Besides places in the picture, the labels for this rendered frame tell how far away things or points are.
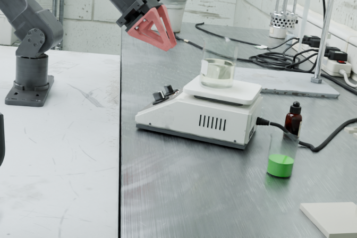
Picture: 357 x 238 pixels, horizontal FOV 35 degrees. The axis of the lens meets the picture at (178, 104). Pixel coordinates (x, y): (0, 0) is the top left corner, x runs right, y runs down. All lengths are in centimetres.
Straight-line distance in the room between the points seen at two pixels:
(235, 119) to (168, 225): 30
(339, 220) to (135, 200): 26
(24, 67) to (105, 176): 40
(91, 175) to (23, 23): 41
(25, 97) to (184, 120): 32
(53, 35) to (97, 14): 231
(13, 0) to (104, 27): 232
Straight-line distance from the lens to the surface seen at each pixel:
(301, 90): 139
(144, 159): 88
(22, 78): 116
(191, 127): 97
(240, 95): 96
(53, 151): 89
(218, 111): 95
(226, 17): 348
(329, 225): 75
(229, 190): 81
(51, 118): 103
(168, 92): 106
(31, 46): 112
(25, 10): 112
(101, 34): 344
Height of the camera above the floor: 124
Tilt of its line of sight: 17 degrees down
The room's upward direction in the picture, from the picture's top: 6 degrees clockwise
